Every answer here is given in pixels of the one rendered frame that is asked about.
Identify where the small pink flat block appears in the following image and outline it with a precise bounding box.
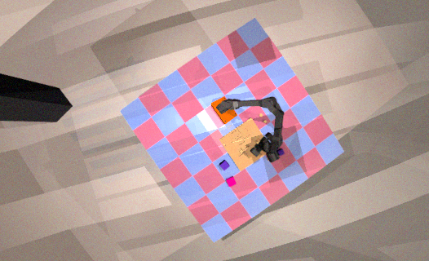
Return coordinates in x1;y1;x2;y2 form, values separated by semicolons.
226;177;237;187

